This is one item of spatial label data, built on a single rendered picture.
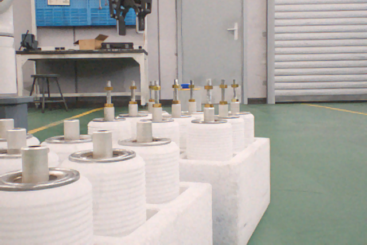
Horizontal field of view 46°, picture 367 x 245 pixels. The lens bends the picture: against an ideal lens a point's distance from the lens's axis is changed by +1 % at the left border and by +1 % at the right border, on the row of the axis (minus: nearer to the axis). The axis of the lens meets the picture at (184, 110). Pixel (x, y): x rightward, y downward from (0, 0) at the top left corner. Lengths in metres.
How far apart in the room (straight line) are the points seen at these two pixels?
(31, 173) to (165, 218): 0.18
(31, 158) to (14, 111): 0.90
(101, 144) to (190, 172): 0.37
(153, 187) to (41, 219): 0.24
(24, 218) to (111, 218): 0.13
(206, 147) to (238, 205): 0.13
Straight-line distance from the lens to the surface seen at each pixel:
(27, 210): 0.36
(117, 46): 5.63
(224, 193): 0.82
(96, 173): 0.45
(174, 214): 0.51
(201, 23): 6.23
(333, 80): 6.50
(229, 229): 0.84
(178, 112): 1.03
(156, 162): 0.56
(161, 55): 6.18
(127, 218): 0.47
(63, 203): 0.37
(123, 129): 0.95
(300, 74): 6.36
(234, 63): 6.22
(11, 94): 1.31
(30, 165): 0.39
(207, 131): 0.84
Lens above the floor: 0.34
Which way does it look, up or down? 4 degrees down
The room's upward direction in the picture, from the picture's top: 1 degrees counter-clockwise
